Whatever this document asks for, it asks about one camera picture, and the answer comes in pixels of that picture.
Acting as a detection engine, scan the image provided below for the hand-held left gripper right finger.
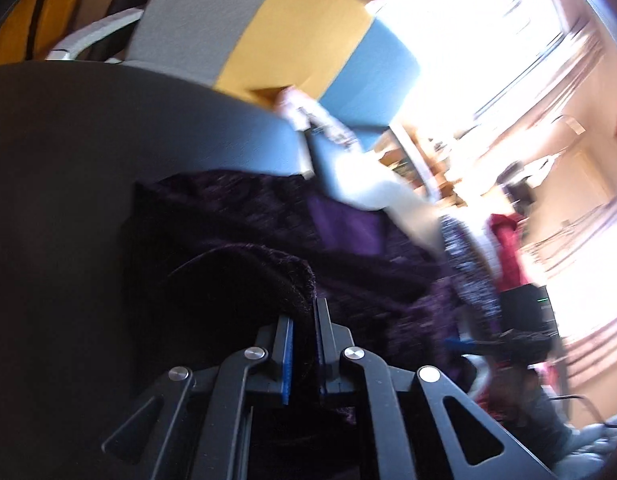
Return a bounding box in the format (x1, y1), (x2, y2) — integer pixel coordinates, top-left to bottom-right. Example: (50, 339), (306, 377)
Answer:
(313, 298), (559, 480)

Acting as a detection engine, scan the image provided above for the cat print cushion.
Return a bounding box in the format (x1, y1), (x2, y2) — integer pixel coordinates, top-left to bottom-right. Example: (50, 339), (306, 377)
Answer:
(275, 87), (370, 155)

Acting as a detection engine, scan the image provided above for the person's right forearm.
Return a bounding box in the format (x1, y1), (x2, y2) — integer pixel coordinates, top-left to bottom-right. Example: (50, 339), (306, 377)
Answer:
(493, 365), (577, 467)

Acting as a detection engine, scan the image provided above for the grey yellow blue armchair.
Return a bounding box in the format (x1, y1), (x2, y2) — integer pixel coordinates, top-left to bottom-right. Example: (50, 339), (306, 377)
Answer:
(46, 0), (424, 202)

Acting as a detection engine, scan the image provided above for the red fluffy sweater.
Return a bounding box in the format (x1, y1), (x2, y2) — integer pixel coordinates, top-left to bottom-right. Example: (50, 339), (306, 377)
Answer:
(487, 212), (528, 294)

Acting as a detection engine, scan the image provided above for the large sliding window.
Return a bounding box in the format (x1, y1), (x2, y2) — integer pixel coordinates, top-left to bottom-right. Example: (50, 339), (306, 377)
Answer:
(368, 0), (575, 127)

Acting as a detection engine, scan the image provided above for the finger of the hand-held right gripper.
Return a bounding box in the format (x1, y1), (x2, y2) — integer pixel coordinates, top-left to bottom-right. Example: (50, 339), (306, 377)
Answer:
(445, 336), (495, 355)

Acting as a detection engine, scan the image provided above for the white fluffy sweater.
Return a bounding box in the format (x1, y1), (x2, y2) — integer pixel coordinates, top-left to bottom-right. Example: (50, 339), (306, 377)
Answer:
(333, 155), (445, 257)

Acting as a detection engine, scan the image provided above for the leopard print garment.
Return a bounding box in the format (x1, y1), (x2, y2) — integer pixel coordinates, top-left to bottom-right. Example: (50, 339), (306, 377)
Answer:
(437, 212), (505, 332)

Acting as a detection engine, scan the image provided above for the orange wooden cabinet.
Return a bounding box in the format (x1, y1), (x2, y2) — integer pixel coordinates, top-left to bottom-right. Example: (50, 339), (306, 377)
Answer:
(0, 0), (105, 63)

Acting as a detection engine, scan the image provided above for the dark purple velvet garment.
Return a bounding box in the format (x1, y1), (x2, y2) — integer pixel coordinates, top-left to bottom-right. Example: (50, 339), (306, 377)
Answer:
(121, 170), (491, 480)

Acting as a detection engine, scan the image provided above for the bright side window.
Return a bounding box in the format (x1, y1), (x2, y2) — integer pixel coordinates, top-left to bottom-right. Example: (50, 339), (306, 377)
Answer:
(527, 205), (617, 356)

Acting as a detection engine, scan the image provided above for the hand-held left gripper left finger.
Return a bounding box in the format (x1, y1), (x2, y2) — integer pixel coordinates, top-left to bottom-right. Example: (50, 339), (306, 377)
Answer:
(102, 315), (295, 480)

